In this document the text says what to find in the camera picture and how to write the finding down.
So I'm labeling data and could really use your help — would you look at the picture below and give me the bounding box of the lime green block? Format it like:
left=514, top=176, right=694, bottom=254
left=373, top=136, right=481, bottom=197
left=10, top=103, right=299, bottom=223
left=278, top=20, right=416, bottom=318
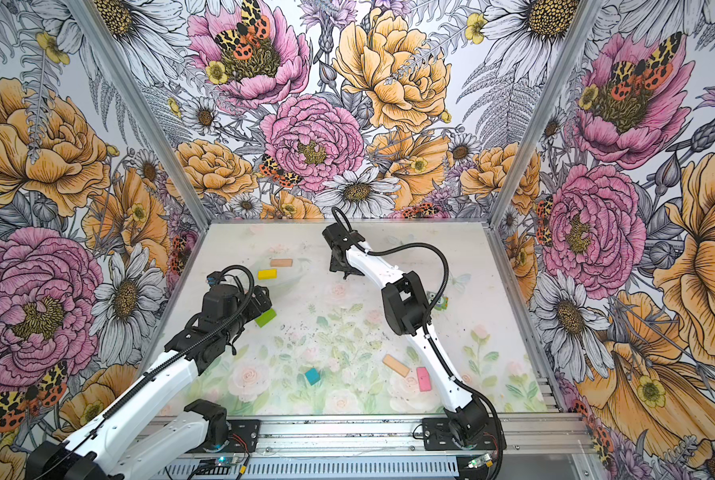
left=255, top=309, right=277, bottom=328

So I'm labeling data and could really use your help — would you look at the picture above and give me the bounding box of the natural wood block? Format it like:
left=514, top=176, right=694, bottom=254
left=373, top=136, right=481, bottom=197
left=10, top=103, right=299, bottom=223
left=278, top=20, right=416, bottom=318
left=270, top=258, right=294, bottom=268
left=383, top=354, right=411, bottom=378

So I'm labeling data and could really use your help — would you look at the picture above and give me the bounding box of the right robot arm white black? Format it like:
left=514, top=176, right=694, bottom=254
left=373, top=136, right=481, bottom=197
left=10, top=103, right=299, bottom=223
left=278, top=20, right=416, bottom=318
left=323, top=222, right=507, bottom=452

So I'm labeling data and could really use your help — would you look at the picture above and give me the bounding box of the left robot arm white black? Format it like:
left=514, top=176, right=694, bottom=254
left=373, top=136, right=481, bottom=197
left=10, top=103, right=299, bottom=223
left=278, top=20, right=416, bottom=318
left=25, top=265, right=272, bottom=479

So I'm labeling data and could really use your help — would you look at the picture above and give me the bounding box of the yellow long block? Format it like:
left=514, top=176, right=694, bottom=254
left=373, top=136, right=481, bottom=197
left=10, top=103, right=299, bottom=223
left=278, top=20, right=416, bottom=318
left=257, top=269, right=278, bottom=280

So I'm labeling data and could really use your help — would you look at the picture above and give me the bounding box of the teal cube block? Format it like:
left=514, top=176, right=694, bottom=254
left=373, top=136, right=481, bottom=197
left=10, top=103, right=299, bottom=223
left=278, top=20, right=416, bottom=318
left=304, top=368, right=322, bottom=385

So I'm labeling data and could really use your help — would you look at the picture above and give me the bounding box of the green owl number block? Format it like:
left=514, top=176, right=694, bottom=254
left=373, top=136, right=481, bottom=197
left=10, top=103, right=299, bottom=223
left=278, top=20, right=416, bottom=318
left=429, top=292, right=449, bottom=311

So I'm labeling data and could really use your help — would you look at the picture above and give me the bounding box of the pink block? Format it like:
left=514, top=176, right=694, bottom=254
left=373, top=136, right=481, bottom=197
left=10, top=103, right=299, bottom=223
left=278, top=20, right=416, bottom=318
left=415, top=367, right=433, bottom=392

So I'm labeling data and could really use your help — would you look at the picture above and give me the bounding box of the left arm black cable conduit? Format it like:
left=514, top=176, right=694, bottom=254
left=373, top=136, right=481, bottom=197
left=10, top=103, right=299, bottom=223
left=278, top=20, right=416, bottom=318
left=32, top=264, right=257, bottom=475

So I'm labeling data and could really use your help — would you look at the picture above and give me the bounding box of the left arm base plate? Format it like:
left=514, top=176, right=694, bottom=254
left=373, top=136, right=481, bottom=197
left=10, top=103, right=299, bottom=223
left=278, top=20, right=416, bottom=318
left=188, top=419, right=262, bottom=454

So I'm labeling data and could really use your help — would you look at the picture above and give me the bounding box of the white vented cable duct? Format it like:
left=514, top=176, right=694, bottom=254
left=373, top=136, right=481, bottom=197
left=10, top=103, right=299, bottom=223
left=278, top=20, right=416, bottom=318
left=154, top=456, right=459, bottom=479

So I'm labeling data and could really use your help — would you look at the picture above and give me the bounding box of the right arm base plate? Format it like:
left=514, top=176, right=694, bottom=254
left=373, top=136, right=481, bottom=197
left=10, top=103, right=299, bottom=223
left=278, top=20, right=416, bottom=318
left=415, top=417, right=507, bottom=452

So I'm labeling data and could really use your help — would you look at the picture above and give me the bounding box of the aluminium front rail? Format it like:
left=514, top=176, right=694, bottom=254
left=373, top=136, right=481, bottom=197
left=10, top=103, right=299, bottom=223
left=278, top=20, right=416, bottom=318
left=80, top=412, right=595, bottom=460

